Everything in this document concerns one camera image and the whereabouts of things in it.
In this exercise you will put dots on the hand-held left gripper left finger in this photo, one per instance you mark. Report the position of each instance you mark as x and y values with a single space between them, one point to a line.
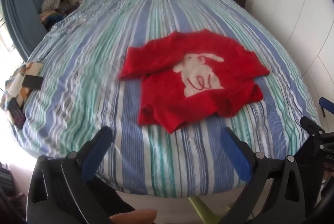
97 154

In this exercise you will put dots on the bed with striped duvet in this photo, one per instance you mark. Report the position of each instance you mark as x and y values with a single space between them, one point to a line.
91 56

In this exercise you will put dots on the green plastic object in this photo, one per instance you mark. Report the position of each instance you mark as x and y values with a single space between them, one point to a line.
203 209

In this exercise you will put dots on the white wardrobe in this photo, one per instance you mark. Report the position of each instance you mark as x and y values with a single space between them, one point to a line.
300 17

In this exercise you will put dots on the red sweater with white rabbit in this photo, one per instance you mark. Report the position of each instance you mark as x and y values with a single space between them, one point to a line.
167 98

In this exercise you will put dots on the patterned patchwork cloth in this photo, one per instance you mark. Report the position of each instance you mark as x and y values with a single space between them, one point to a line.
14 84

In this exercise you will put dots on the black flat rectangular object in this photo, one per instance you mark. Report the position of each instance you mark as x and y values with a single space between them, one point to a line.
32 82

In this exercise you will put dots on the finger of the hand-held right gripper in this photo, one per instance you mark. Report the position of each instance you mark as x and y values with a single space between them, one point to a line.
327 105
310 124

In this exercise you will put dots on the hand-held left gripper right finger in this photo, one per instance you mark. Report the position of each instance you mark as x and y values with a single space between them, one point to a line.
234 157

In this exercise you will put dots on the blue curtain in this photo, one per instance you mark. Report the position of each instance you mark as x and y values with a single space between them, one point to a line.
21 4

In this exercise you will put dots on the person's left hand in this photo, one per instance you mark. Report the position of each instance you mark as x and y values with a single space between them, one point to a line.
133 216

